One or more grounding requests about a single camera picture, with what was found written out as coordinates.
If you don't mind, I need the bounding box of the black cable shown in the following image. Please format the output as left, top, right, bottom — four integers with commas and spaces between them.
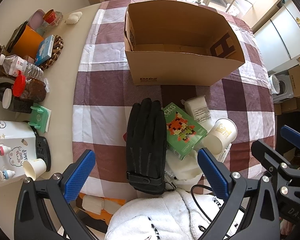
190, 184, 231, 238

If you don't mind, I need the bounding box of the green bricks toy box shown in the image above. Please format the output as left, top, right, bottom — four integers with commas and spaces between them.
163, 103, 207, 160

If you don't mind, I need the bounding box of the black leather glove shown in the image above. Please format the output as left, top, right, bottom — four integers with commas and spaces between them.
126, 98, 167, 195

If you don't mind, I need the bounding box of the red lid sauce jar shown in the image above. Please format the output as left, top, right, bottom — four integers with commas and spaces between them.
12, 75, 46, 102

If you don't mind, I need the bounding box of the dark bottle white cap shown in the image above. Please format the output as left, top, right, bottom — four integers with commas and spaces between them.
0, 82, 33, 114

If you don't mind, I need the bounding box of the white wet wipes pack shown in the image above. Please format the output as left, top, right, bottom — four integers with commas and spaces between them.
183, 96, 213, 132

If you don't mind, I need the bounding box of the small white paper cup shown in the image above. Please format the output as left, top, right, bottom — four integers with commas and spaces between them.
23, 158, 47, 181

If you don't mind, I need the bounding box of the brown cardboard box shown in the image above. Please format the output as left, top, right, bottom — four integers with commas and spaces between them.
124, 0, 245, 86

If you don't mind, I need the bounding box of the white cartoon electric kettle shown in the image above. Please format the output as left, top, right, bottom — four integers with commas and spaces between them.
0, 120, 37, 187

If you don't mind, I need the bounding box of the white printed clothing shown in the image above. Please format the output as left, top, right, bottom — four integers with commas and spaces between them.
105, 189, 224, 240

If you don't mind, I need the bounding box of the white crumpled tissue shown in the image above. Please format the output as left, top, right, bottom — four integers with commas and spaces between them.
65, 11, 83, 25

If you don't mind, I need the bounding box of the woven wicker coaster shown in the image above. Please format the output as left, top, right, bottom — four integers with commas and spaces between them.
39, 35, 64, 70

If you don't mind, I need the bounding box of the pink container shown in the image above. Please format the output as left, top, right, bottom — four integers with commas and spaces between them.
27, 9, 45, 30

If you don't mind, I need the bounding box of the blue tissue pack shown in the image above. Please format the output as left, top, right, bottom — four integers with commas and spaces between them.
34, 35, 55, 66

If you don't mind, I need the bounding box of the orange box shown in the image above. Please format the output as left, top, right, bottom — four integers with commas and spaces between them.
11, 25, 44, 59

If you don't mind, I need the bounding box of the clear plastic water bottle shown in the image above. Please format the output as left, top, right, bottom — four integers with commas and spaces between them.
0, 54, 44, 81

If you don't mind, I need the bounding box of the red cup in glass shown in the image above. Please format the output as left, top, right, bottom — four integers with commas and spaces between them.
43, 9, 63, 27

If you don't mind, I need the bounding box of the checkered purple white tablecloth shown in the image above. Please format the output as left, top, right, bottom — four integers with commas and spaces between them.
72, 0, 275, 201

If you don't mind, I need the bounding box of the green plastic clip holder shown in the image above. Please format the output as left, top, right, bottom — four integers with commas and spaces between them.
28, 103, 51, 133

